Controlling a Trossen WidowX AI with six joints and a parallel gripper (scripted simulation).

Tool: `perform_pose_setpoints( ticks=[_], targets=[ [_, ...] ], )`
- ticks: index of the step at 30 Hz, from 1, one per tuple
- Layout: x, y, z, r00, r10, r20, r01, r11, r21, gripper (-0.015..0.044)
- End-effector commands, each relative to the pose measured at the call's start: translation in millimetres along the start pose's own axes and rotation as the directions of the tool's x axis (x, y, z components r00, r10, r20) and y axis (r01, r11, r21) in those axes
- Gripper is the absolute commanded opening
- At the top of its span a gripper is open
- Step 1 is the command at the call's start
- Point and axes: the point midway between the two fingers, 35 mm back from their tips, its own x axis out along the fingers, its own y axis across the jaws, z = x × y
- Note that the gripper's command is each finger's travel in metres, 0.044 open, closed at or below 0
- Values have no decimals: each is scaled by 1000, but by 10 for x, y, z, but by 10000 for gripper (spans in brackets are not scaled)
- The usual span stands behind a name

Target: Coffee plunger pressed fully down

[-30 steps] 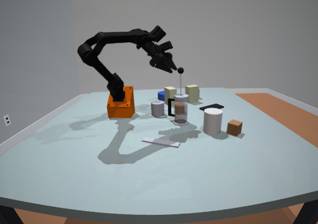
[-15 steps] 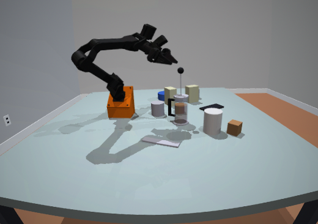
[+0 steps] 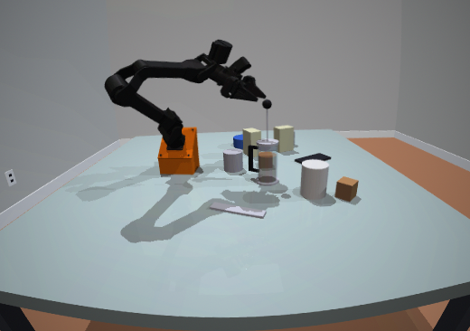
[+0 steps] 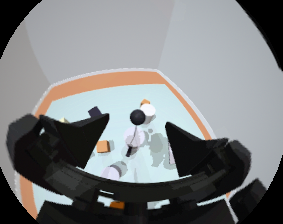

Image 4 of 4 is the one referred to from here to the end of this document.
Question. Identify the orange block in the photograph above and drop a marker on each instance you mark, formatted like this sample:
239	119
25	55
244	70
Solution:
103	146
144	102

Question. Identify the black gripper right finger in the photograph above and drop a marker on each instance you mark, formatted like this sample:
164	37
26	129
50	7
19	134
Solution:
189	150

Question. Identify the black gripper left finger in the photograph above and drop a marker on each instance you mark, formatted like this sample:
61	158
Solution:
78	138

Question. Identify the cream rectangular block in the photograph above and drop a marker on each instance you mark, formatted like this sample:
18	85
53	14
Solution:
64	121

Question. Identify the glass french press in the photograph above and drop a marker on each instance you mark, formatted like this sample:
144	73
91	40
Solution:
134	137

